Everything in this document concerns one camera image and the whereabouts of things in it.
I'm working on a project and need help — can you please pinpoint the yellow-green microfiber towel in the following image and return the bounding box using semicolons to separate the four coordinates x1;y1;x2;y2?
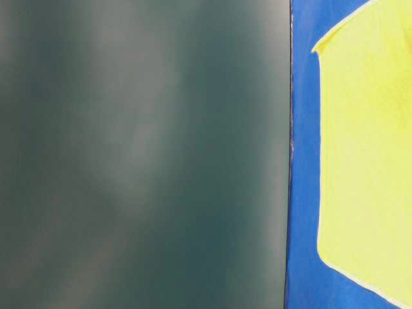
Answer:
313;1;411;308

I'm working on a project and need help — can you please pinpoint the blue table cloth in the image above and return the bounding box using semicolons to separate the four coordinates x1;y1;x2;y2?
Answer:
285;1;400;308

